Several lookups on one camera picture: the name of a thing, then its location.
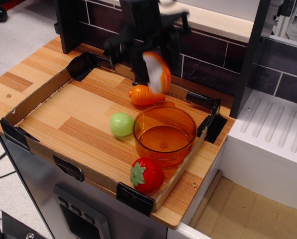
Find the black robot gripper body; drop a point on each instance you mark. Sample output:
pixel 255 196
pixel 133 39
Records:
pixel 143 27

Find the white toy sink drainboard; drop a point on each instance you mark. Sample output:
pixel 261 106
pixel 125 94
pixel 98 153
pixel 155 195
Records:
pixel 260 152

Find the white and orange toy sushi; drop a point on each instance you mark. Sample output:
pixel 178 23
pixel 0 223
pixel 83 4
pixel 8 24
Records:
pixel 159 74

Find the dark grey vertical post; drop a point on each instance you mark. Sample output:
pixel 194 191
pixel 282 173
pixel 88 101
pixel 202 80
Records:
pixel 252 57

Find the grey toy oven front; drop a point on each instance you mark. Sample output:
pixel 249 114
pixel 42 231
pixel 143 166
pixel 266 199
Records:
pixel 83 221

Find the red toy strawberry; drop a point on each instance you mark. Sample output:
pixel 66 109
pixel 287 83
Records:
pixel 146 175

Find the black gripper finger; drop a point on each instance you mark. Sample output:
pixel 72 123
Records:
pixel 170 45
pixel 138 64

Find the orange transparent plastic pot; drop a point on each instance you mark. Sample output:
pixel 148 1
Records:
pixel 164 133

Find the cardboard fence with black tape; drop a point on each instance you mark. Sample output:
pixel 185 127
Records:
pixel 66 121

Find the green toy fruit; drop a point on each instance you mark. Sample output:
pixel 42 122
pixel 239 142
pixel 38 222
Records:
pixel 121 124

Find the orange toy carrot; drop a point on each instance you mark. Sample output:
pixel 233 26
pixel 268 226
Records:
pixel 142 95

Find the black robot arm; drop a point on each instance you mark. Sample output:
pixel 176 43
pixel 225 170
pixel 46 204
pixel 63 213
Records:
pixel 138 1

